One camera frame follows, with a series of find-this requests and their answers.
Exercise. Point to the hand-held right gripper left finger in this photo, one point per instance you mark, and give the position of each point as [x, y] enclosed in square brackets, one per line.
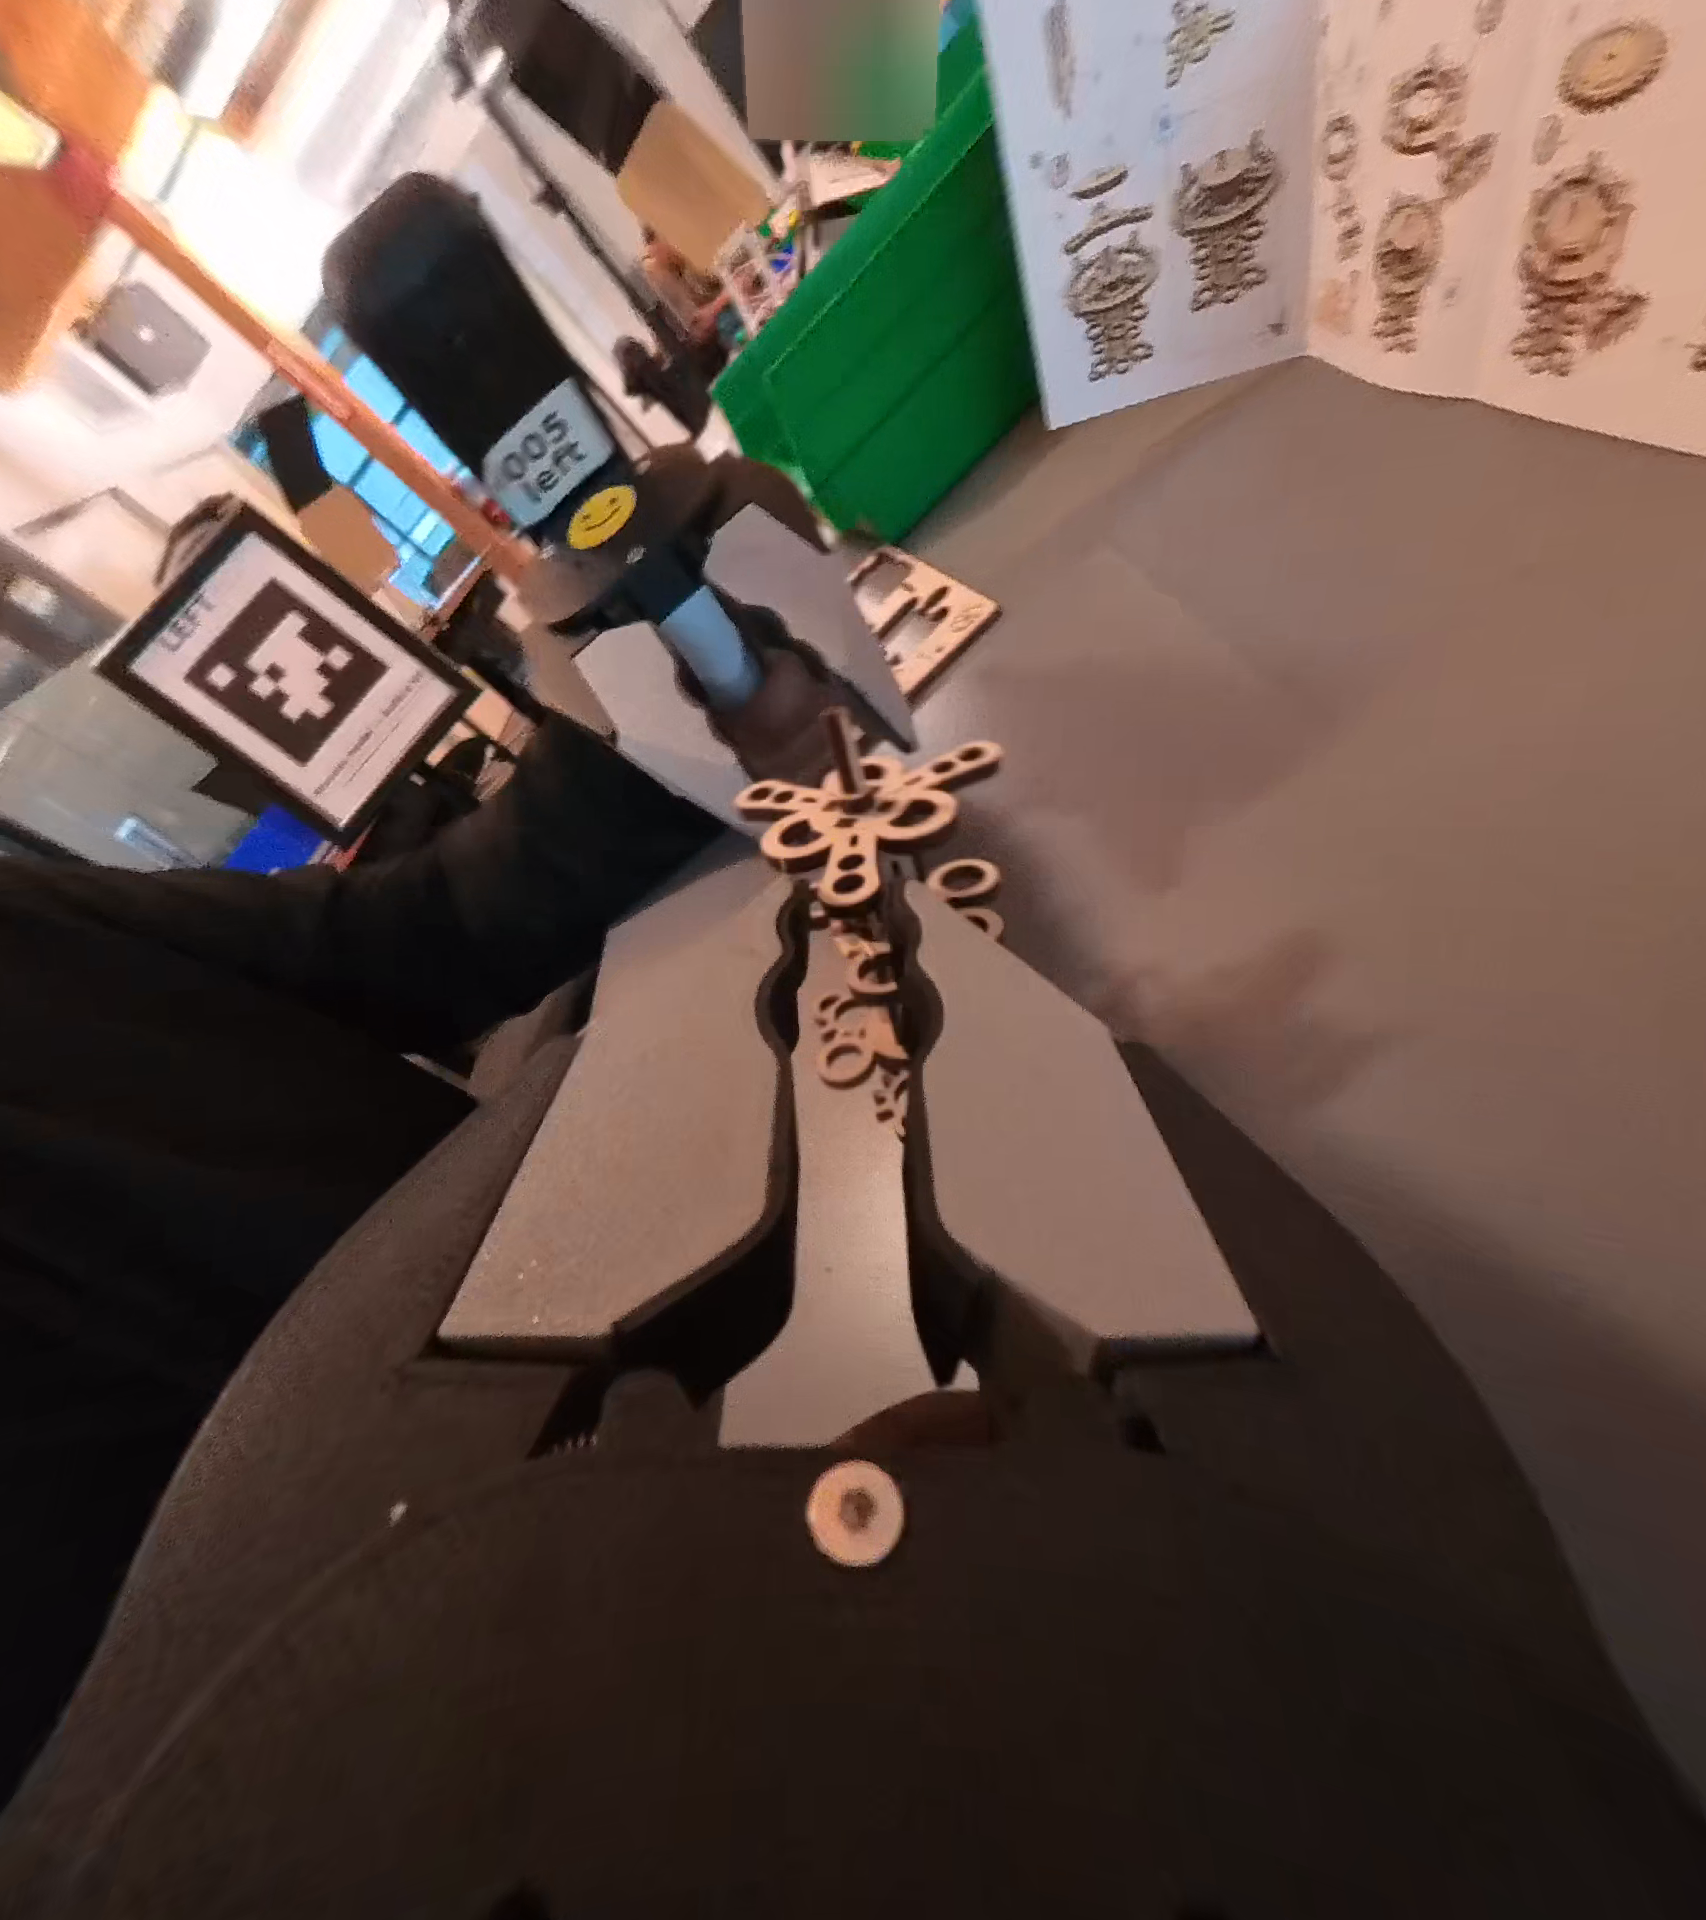
[612, 1155]

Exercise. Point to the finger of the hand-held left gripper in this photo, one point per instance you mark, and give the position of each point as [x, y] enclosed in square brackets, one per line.
[637, 704]
[808, 608]

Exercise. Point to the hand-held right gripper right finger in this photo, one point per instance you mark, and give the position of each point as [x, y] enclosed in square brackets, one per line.
[1079, 1170]

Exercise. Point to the wooden parts sheet with cutouts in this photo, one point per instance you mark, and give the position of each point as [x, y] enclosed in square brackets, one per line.
[924, 619]

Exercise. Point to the wooden flower model assembly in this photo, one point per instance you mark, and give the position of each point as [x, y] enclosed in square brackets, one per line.
[861, 841]

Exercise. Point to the person's left forearm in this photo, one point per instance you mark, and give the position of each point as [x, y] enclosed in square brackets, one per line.
[238, 974]

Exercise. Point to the orange metal shelf rack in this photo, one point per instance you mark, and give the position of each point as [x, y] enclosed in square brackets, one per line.
[268, 314]

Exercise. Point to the green plastic bin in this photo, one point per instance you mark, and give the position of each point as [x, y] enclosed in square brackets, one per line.
[913, 390]
[853, 240]

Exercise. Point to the cardboard box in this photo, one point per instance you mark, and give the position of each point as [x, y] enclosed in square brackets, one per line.
[688, 180]

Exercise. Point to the grey laptop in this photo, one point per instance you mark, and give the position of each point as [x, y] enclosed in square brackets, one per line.
[148, 338]

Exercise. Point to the blue box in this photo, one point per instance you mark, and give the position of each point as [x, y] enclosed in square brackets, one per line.
[277, 842]

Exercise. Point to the wooden sheet with gear cutouts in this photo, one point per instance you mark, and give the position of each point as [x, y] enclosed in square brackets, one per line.
[1543, 210]

